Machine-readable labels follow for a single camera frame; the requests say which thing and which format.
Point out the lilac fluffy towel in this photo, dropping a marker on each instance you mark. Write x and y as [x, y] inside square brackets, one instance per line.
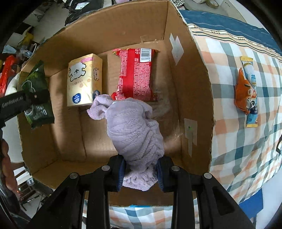
[134, 136]

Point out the checked bed sheet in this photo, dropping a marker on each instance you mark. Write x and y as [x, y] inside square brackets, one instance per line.
[242, 110]

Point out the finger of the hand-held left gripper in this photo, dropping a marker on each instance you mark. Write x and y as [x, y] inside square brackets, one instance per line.
[38, 96]

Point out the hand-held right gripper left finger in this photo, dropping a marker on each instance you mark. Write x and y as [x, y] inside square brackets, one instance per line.
[121, 174]

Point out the roll of tape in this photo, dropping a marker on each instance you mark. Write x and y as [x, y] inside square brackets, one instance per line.
[212, 3]

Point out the yellow and blue stick packet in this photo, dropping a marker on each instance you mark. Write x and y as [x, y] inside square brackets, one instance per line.
[251, 88]

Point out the red snack packet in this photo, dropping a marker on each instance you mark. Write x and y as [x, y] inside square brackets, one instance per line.
[135, 74]

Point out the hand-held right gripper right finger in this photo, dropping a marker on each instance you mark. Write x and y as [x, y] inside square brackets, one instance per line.
[160, 176]

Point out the cream tissue pack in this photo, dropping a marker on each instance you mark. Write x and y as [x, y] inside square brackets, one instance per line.
[84, 81]

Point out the person's left hand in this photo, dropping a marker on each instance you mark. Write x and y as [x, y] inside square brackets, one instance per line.
[7, 169]

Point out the yellow plastic bag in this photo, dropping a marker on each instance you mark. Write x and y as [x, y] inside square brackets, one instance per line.
[27, 38]

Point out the red plastic bag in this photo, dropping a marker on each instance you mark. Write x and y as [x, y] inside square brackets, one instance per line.
[6, 74]

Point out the large cardboard box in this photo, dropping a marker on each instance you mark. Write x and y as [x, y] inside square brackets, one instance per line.
[123, 88]

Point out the black plastic bag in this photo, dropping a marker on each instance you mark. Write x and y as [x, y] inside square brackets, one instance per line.
[75, 13]

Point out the orange snack packet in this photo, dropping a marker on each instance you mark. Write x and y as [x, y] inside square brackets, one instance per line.
[243, 92]

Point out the green snack packet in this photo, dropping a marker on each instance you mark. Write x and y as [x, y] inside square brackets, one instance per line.
[37, 96]

